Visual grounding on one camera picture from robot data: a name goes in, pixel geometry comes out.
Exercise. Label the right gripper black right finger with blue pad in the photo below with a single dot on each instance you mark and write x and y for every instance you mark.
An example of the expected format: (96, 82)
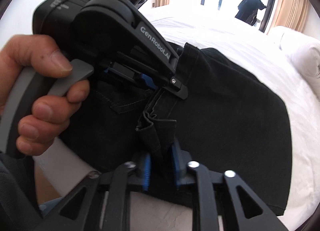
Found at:
(181, 158)

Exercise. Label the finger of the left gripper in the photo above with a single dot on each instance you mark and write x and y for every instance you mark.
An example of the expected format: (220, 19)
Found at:
(123, 72)
(149, 81)

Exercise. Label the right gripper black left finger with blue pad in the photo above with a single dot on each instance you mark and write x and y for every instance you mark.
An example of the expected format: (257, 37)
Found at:
(143, 172)

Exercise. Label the black jeans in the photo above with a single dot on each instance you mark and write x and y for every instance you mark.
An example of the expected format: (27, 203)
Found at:
(229, 121)

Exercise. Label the grey sleeve forearm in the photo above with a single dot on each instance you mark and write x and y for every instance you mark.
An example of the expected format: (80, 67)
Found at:
(19, 207)

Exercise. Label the person's left hand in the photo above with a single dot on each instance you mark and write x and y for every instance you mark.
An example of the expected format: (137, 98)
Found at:
(50, 114)

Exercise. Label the white bed with sheet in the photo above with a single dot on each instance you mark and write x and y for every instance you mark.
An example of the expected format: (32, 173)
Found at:
(161, 207)

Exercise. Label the black garment on rack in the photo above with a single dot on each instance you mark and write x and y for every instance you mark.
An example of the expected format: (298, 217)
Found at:
(248, 10)

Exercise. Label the rolled white duvet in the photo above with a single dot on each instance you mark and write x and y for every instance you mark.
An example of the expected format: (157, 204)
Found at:
(302, 50)

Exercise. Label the tan curtain right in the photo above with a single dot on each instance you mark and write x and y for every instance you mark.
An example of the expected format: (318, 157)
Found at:
(289, 13)

